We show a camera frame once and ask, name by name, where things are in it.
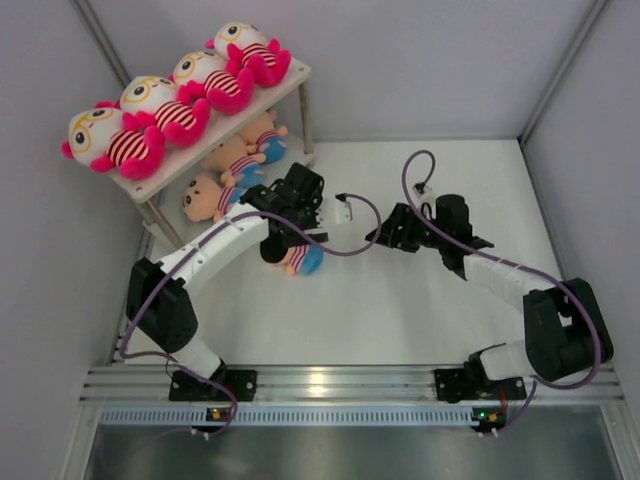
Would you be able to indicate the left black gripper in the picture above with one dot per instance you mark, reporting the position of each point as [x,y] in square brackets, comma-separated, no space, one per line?
[313,222]

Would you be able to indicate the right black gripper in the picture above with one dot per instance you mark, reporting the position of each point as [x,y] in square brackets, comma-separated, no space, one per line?
[402,216]

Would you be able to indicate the boy plush showing black hair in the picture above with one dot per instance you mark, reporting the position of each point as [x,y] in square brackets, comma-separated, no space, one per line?
[303,259]

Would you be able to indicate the boy plush face up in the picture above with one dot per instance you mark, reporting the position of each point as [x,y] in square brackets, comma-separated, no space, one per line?
[263,135]
[236,166]

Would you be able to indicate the boy plush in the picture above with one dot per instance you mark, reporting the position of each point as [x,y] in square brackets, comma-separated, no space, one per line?
[204,199]

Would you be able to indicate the panda plush with glasses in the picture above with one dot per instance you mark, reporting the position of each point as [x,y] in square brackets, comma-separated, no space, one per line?
[158,101]
[106,139]
[248,47]
[229,89]

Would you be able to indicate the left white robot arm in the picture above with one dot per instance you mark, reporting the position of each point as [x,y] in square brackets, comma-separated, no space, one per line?
[159,296]

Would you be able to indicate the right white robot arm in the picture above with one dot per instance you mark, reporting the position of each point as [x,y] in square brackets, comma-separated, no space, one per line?
[564,330]

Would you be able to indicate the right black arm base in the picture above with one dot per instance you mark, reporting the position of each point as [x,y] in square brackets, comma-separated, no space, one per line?
[454,385]

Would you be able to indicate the white two-tier shelf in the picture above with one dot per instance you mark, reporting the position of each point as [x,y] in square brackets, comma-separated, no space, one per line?
[159,198]

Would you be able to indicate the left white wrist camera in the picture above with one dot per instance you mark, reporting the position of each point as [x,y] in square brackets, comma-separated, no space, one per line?
[335,210]

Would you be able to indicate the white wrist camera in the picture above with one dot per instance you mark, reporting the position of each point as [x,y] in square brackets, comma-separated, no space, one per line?
[424,195]
[335,210]

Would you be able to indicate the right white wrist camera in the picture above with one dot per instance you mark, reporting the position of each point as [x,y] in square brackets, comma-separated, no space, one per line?
[424,195]

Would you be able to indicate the aluminium mounting rail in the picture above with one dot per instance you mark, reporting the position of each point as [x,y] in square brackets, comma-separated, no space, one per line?
[150,384]

